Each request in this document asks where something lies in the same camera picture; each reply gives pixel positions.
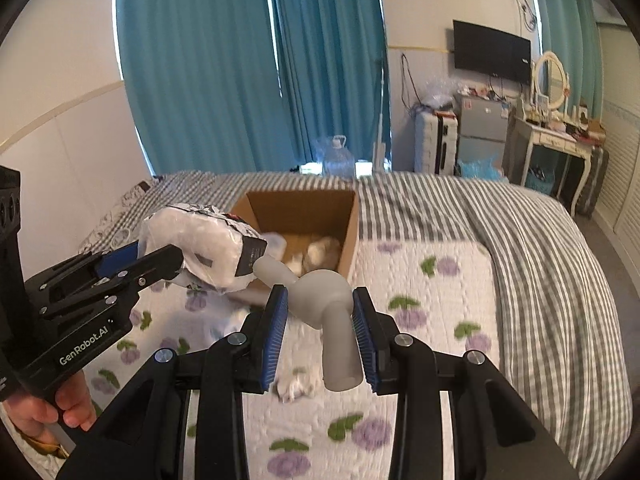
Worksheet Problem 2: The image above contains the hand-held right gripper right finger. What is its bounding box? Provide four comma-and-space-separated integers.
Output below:
351, 287, 581, 480

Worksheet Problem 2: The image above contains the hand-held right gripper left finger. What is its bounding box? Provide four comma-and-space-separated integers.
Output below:
55, 285, 291, 480

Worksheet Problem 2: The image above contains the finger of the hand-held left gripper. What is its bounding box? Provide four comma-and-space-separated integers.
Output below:
26, 239, 143, 306
40, 244, 185, 322

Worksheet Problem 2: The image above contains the white plastic-wrapped soft packet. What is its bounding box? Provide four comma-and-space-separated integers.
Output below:
139, 203, 268, 295

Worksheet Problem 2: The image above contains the grey plastic pipe fitting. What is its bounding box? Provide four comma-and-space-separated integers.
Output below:
252, 255, 362, 392

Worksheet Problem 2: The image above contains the brown cardboard box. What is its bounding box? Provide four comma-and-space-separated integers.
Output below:
229, 190, 361, 306

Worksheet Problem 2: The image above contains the white soft item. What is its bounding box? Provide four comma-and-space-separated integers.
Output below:
261, 232, 289, 262

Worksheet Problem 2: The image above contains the person's left hand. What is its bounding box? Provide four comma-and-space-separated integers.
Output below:
4, 374, 98, 442

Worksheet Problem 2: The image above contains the black and white patterned sheet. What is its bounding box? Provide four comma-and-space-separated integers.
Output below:
77, 175, 166, 256

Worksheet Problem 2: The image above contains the crumpled white tissue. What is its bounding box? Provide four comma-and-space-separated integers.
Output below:
272, 367, 316, 403

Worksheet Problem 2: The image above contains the floral purple quilt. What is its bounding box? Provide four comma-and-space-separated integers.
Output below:
80, 240, 506, 480

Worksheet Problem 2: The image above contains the beige plush toy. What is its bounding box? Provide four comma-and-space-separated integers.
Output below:
304, 236, 344, 270

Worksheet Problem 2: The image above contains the grey striped duvet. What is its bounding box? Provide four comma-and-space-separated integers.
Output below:
155, 170, 632, 480

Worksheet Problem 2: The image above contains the large clear water bottle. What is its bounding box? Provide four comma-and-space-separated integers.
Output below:
320, 135, 357, 180

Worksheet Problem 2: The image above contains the teal curtain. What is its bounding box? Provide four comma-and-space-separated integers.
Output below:
525, 0, 603, 121
265, 0, 392, 172
116, 0, 296, 176

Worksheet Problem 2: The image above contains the blue plastic bag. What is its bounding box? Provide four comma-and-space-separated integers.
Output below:
459, 157, 506, 182

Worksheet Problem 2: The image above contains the white suitcase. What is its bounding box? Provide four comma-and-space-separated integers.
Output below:
414, 107, 460, 176

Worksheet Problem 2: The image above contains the silver small fridge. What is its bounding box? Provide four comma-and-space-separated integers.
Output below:
457, 94, 511, 177

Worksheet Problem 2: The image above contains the clear plastic bag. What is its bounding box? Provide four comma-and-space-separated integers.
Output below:
417, 77, 458, 111

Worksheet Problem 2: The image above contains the white dressing table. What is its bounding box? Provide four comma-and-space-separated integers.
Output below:
502, 114, 606, 211

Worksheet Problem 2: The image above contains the striped storage box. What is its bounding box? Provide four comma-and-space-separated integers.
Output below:
575, 145, 611, 218

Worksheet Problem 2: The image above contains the white oval vanity mirror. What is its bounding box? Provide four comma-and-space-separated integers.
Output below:
531, 50, 571, 112

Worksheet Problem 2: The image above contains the white wardrobe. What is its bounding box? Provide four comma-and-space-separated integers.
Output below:
595, 20, 640, 241

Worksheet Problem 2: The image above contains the black wall cable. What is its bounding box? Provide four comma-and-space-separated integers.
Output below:
400, 52, 426, 111

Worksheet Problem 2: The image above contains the black wall television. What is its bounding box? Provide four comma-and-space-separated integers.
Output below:
452, 20, 532, 86

